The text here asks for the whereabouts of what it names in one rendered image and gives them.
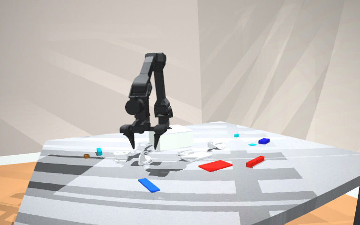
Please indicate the red rectangular bar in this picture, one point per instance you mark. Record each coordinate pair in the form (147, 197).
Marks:
(254, 161)

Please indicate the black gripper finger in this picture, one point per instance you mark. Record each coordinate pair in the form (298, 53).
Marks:
(156, 139)
(131, 139)

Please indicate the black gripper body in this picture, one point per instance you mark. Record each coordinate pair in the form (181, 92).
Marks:
(158, 129)

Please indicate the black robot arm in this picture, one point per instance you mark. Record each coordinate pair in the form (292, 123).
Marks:
(140, 92)

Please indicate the cyan rectangular block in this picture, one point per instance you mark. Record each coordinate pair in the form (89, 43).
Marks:
(99, 151)

